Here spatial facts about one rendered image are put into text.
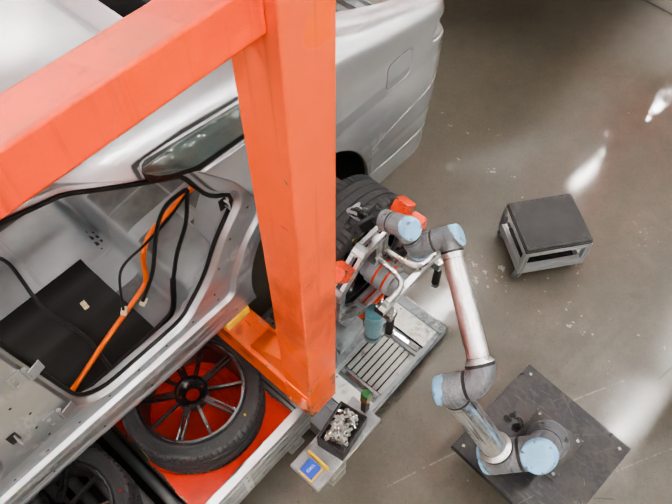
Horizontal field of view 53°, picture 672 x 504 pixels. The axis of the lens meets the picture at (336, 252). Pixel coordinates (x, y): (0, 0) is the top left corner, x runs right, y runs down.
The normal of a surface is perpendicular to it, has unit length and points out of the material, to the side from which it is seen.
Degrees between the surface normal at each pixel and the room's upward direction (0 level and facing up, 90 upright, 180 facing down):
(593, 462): 0
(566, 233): 0
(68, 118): 90
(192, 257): 6
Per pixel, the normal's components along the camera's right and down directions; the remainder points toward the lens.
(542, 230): 0.00, -0.55
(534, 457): -0.36, 0.01
